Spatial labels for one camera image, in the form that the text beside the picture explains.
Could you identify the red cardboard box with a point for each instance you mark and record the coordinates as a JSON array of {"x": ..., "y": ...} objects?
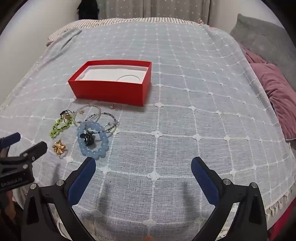
[{"x": 108, "y": 92}]

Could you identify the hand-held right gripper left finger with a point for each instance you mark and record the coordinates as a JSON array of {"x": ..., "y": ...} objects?
[{"x": 81, "y": 182}]

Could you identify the pink cloth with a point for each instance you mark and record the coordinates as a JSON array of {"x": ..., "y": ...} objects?
[{"x": 252, "y": 55}]

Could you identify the white grid blanket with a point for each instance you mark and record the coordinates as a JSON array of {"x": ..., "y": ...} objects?
[{"x": 185, "y": 104}]

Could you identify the dotted grey curtain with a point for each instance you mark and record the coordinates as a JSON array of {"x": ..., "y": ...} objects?
[{"x": 157, "y": 8}]

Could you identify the grey pillow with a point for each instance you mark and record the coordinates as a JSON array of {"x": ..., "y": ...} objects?
[{"x": 261, "y": 37}]

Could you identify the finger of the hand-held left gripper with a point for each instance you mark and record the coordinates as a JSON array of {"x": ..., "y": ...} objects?
[
  {"x": 11, "y": 138},
  {"x": 37, "y": 149}
]

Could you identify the dark hanging garment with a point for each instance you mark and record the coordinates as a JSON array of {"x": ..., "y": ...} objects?
[{"x": 89, "y": 8}]

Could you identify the striped bedsheet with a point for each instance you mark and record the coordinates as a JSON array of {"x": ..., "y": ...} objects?
[{"x": 97, "y": 23}]

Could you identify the gold flower brooch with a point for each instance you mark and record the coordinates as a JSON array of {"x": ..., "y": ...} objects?
[{"x": 57, "y": 148}]

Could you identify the black hair clip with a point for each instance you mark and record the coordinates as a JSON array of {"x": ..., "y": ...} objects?
[{"x": 89, "y": 138}]

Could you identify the pink pillow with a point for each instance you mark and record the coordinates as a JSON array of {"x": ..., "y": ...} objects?
[{"x": 279, "y": 97}]

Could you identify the red cloth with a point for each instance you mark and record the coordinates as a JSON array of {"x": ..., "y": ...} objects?
[{"x": 285, "y": 224}]

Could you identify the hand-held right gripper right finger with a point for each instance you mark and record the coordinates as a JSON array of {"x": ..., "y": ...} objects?
[{"x": 205, "y": 182}]

